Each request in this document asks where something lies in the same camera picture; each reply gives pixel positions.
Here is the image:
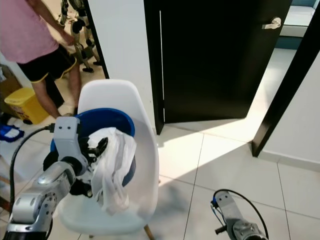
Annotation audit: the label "white shirt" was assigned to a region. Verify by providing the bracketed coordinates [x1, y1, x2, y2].
[87, 127, 138, 216]

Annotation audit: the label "blue plastic basin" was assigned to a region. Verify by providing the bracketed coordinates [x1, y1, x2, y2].
[50, 107, 137, 188]

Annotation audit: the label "white chair wooden legs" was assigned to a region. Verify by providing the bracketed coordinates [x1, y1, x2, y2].
[60, 79, 160, 240]

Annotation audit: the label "yellow plastic bin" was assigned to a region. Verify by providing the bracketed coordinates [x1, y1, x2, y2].
[4, 88, 51, 126]

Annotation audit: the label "blue white cloth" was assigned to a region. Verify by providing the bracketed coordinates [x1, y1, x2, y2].
[0, 124, 26, 144]

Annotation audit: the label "brown cardboard box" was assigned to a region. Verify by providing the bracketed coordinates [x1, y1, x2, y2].
[0, 64, 26, 101]

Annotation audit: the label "grey black legged robot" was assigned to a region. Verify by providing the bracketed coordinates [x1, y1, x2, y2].
[61, 0, 103, 73]

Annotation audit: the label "person in pink shirt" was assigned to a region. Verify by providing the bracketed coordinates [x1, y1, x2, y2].
[0, 0, 83, 120]

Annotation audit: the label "black door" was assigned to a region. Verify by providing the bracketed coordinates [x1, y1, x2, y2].
[144, 0, 293, 124]

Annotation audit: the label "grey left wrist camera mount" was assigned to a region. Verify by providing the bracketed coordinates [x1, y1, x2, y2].
[52, 116, 90, 176]

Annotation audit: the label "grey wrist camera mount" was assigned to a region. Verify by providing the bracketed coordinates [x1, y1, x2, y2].
[211, 190, 241, 223]
[52, 116, 90, 176]

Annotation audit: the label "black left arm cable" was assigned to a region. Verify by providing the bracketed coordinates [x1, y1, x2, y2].
[9, 125, 56, 211]

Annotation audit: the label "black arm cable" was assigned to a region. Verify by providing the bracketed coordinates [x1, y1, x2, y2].
[212, 188, 270, 240]
[9, 125, 56, 211]

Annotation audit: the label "black door frame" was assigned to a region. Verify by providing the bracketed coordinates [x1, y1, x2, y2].
[251, 2, 320, 158]
[82, 0, 110, 80]

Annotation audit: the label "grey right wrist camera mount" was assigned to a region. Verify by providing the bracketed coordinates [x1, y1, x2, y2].
[211, 190, 241, 223]

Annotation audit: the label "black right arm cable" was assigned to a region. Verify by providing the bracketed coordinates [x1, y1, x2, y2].
[212, 188, 270, 240]

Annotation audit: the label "silver door handle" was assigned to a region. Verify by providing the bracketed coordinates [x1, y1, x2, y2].
[262, 17, 283, 31]

